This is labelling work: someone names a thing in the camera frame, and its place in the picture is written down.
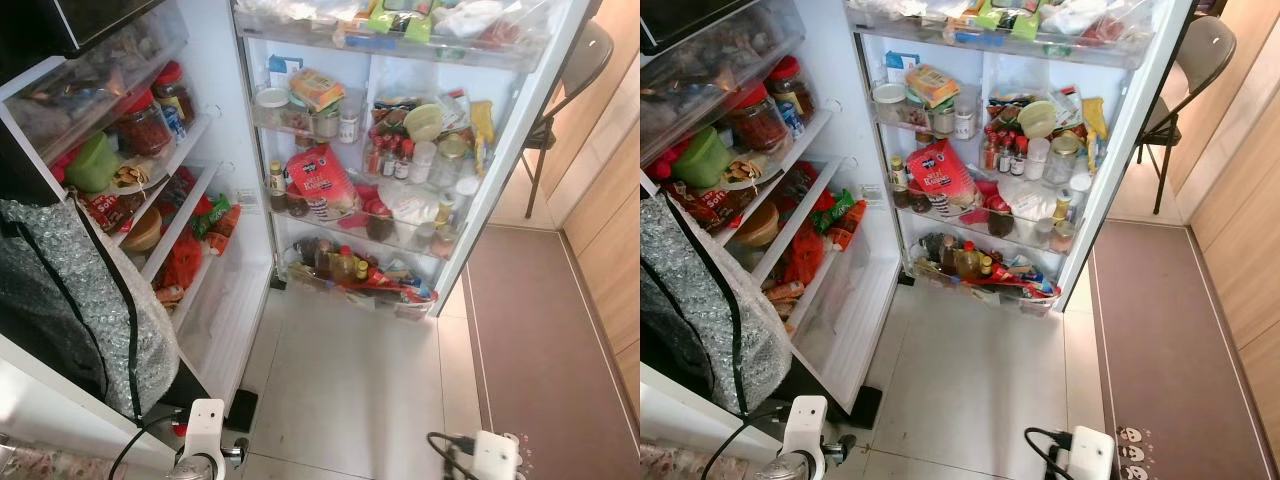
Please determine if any round orange bowl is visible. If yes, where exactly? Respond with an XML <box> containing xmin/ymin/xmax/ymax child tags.
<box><xmin>121</xmin><ymin>207</ymin><xmax>164</xmax><ymax>254</ymax></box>
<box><xmin>731</xmin><ymin>202</ymin><xmax>782</xmax><ymax>250</ymax></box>

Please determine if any black fridge foot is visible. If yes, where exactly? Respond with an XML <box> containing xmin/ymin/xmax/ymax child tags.
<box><xmin>849</xmin><ymin>386</ymin><xmax>885</xmax><ymax>432</ymax></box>
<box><xmin>224</xmin><ymin>389</ymin><xmax>260</xmax><ymax>434</ymax></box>

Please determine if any white open fridge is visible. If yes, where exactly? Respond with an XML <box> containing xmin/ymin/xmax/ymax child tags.
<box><xmin>640</xmin><ymin>0</ymin><xmax>907</xmax><ymax>463</ymax></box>
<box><xmin>0</xmin><ymin>0</ymin><xmax>278</xmax><ymax>473</ymax></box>

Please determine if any clear fridge drawer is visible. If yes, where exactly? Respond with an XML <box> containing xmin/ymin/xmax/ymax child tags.
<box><xmin>0</xmin><ymin>4</ymin><xmax>192</xmax><ymax>167</ymax></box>
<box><xmin>640</xmin><ymin>0</ymin><xmax>807</xmax><ymax>167</ymax></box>

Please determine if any white fridge door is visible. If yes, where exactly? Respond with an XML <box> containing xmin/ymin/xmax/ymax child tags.
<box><xmin>845</xmin><ymin>0</ymin><xmax>1197</xmax><ymax>318</ymax></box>
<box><xmin>232</xmin><ymin>0</ymin><xmax>592</xmax><ymax>321</ymax></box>

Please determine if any floral floor rug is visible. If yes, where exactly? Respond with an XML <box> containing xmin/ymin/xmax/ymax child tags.
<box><xmin>0</xmin><ymin>444</ymin><xmax>113</xmax><ymax>480</ymax></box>
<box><xmin>640</xmin><ymin>444</ymin><xmax>723</xmax><ymax>480</ymax></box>

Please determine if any red net bag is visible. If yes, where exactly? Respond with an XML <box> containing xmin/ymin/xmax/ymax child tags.
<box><xmin>159</xmin><ymin>234</ymin><xmax>207</xmax><ymax>292</ymax></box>
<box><xmin>779</xmin><ymin>234</ymin><xmax>827</xmax><ymax>290</ymax></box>

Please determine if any amber oil bottle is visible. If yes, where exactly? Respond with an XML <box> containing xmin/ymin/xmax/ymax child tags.
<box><xmin>329</xmin><ymin>244</ymin><xmax>364</xmax><ymax>285</ymax></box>
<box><xmin>954</xmin><ymin>239</ymin><xmax>987</xmax><ymax>282</ymax></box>

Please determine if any orange flat packet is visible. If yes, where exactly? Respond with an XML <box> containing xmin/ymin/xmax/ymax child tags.
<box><xmin>829</xmin><ymin>199</ymin><xmax>870</xmax><ymax>252</ymax></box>
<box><xmin>209</xmin><ymin>204</ymin><xmax>244</xmax><ymax>252</ymax></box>

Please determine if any bubble wrap sheet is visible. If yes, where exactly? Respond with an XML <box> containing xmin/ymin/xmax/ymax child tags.
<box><xmin>0</xmin><ymin>197</ymin><xmax>182</xmax><ymax>420</ymax></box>
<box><xmin>640</xmin><ymin>194</ymin><xmax>794</xmax><ymax>417</ymax></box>

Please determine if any green snack packet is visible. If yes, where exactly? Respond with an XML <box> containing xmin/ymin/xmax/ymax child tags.
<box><xmin>811</xmin><ymin>189</ymin><xmax>857</xmax><ymax>235</ymax></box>
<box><xmin>191</xmin><ymin>194</ymin><xmax>234</xmax><ymax>240</ymax></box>

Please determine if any yellow-cap sauce bottle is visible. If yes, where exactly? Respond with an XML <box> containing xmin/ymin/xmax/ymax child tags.
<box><xmin>267</xmin><ymin>159</ymin><xmax>290</xmax><ymax>214</ymax></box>
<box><xmin>889</xmin><ymin>154</ymin><xmax>912</xmax><ymax>210</ymax></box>

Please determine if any red brown snack packet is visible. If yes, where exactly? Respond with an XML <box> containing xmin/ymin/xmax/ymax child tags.
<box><xmin>659</xmin><ymin>179</ymin><xmax>737</xmax><ymax>234</ymax></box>
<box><xmin>84</xmin><ymin>189</ymin><xmax>132</xmax><ymax>234</ymax></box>

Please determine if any red printed carton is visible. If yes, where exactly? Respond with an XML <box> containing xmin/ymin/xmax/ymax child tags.
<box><xmin>904</xmin><ymin>139</ymin><xmax>977</xmax><ymax>217</ymax></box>
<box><xmin>284</xmin><ymin>144</ymin><xmax>360</xmax><ymax>222</ymax></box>

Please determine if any mauve floor mat with prints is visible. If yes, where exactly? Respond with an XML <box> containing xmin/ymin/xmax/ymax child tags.
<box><xmin>1087</xmin><ymin>219</ymin><xmax>1277</xmax><ymax>480</ymax></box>
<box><xmin>462</xmin><ymin>224</ymin><xmax>641</xmax><ymax>480</ymax></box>

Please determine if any white plastic bag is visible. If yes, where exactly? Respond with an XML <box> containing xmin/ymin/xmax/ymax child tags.
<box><xmin>1004</xmin><ymin>179</ymin><xmax>1062</xmax><ymax>232</ymax></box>
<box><xmin>384</xmin><ymin>184</ymin><xmax>447</xmax><ymax>237</ymax></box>

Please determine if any green plastic container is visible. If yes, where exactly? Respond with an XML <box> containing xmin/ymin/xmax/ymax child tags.
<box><xmin>64</xmin><ymin>132</ymin><xmax>122</xmax><ymax>194</ymax></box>
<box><xmin>671</xmin><ymin>127</ymin><xmax>734</xmax><ymax>190</ymax></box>

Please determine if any large red-lid chili jar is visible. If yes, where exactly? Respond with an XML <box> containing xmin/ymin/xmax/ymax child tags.
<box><xmin>114</xmin><ymin>87</ymin><xmax>174</xmax><ymax>159</ymax></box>
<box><xmin>727</xmin><ymin>81</ymin><xmax>792</xmax><ymax>154</ymax></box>

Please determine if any white-lid round container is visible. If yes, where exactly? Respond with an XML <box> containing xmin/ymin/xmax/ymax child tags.
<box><xmin>871</xmin><ymin>82</ymin><xmax>910</xmax><ymax>127</ymax></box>
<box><xmin>254</xmin><ymin>87</ymin><xmax>292</xmax><ymax>130</ymax></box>

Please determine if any glass jar with metal lid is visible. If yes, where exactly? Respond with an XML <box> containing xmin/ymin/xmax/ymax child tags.
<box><xmin>1044</xmin><ymin>132</ymin><xmax>1084</xmax><ymax>187</ymax></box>
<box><xmin>434</xmin><ymin>134</ymin><xmax>472</xmax><ymax>192</ymax></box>

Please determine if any small red-lid glass jar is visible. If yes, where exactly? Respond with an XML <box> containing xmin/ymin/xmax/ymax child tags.
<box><xmin>764</xmin><ymin>54</ymin><xmax>817</xmax><ymax>124</ymax></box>
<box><xmin>151</xmin><ymin>61</ymin><xmax>199</xmax><ymax>127</ymax></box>

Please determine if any orange cracker box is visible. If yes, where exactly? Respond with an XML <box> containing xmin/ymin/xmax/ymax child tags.
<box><xmin>289</xmin><ymin>67</ymin><xmax>347</xmax><ymax>112</ymax></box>
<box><xmin>904</xmin><ymin>64</ymin><xmax>962</xmax><ymax>109</ymax></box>

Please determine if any pale green round container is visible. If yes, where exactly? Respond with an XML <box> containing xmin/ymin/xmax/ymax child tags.
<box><xmin>404</xmin><ymin>102</ymin><xmax>445</xmax><ymax>142</ymax></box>
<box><xmin>1019</xmin><ymin>99</ymin><xmax>1060</xmax><ymax>140</ymax></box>

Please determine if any yellow tall packet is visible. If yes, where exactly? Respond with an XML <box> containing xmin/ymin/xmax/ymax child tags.
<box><xmin>469</xmin><ymin>99</ymin><xmax>497</xmax><ymax>177</ymax></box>
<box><xmin>1081</xmin><ymin>96</ymin><xmax>1110</xmax><ymax>172</ymax></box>

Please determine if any green food packet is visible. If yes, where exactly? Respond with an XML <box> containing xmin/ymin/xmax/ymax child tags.
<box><xmin>974</xmin><ymin>0</ymin><xmax>1042</xmax><ymax>42</ymax></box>
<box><xmin>364</xmin><ymin>0</ymin><xmax>437</xmax><ymax>44</ymax></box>

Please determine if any dark folding chair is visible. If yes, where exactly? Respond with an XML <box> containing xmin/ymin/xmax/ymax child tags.
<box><xmin>1134</xmin><ymin>14</ymin><xmax>1239</xmax><ymax>217</ymax></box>
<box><xmin>519</xmin><ymin>19</ymin><xmax>617</xmax><ymax>220</ymax></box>

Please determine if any black strap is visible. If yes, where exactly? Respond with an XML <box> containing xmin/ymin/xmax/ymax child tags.
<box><xmin>69</xmin><ymin>194</ymin><xmax>144</xmax><ymax>417</ymax></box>
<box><xmin>689</xmin><ymin>199</ymin><xmax>747</xmax><ymax>414</ymax></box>

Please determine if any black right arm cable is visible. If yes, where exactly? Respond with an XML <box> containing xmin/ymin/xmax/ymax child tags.
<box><xmin>1023</xmin><ymin>427</ymin><xmax>1074</xmax><ymax>480</ymax></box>
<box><xmin>427</xmin><ymin>431</ymin><xmax>479</xmax><ymax>480</ymax></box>

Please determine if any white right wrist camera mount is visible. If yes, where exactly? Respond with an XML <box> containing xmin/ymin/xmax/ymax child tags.
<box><xmin>472</xmin><ymin>430</ymin><xmax>520</xmax><ymax>480</ymax></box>
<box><xmin>1070</xmin><ymin>426</ymin><xmax>1117</xmax><ymax>480</ymax></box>

